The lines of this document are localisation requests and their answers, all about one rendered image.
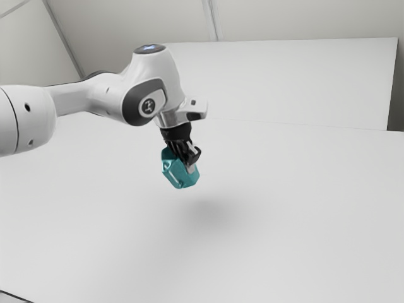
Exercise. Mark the teal faceted mug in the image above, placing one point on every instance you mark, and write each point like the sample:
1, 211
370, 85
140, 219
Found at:
176, 173

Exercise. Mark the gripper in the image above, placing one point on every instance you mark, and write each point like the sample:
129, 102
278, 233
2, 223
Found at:
176, 133

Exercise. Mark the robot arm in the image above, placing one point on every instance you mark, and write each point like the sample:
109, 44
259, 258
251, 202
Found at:
104, 91

